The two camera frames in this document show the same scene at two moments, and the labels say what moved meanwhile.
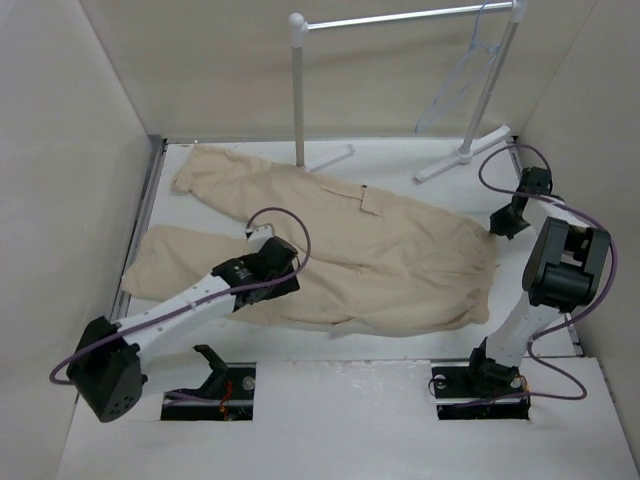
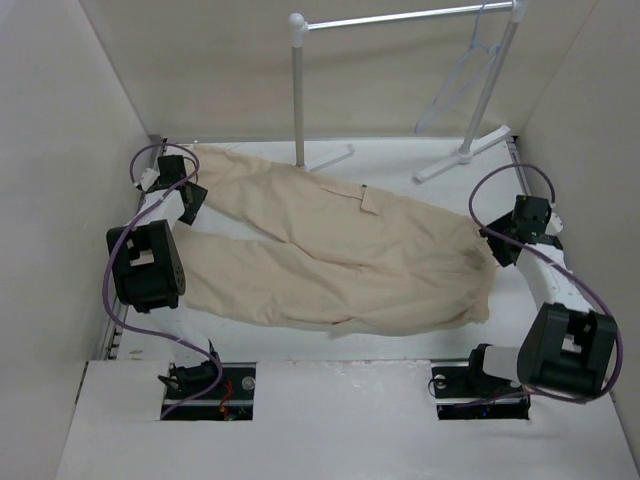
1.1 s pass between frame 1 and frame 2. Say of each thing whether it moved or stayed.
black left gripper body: moved
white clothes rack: stayed
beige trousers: stayed
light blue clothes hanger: stayed
